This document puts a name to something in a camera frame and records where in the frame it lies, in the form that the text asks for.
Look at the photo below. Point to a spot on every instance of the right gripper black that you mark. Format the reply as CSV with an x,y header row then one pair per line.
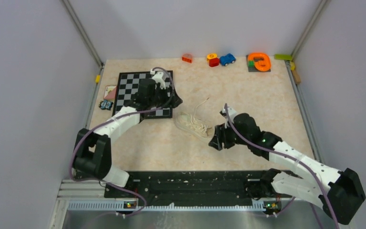
x,y
220,134

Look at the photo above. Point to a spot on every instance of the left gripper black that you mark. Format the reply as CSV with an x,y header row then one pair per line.
x,y
174,100

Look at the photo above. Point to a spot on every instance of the beige lace sneaker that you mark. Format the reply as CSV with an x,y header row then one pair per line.
x,y
194,126

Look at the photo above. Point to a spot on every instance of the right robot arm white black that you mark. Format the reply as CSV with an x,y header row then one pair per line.
x,y
338,193

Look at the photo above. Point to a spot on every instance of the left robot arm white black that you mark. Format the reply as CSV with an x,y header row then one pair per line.
x,y
92,153

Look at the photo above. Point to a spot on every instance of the orange toy block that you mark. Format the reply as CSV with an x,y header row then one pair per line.
x,y
187,57

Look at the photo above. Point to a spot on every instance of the black white chessboard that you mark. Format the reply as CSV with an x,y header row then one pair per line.
x,y
127,86

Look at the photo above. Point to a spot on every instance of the red toy block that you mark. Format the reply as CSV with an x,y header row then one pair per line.
x,y
214,62

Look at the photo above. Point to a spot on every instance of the blue toy car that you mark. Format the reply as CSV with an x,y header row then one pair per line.
x,y
227,59

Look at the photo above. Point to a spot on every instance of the pink tangram card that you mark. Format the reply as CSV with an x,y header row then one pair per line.
x,y
110,92

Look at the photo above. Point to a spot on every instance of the small blue toy robot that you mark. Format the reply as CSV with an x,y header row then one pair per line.
x,y
106,105

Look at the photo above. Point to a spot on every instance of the orange marble track toy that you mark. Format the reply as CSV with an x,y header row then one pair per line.
x,y
258,62

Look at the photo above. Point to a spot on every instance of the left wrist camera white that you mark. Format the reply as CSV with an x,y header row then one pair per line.
x,y
159,75

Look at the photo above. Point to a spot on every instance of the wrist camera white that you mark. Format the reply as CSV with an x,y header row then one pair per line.
x,y
228,113
159,75

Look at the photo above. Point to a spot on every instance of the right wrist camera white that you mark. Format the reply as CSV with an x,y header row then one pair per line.
x,y
228,113

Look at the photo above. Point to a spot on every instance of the yellow clip left rail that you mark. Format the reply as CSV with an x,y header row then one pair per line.
x,y
97,79

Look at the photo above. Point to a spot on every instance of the yellow clip rail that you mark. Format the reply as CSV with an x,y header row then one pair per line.
x,y
292,66
97,79

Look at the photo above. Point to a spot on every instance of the wooden block right rail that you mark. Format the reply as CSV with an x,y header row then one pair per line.
x,y
296,77

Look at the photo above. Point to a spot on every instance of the yellow clip right rail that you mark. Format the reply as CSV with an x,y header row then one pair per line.
x,y
292,66

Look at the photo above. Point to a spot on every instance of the green block on rail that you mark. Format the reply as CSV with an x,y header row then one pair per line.
x,y
284,57

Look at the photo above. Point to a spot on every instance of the white cable duct strip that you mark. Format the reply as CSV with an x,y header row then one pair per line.
x,y
96,205

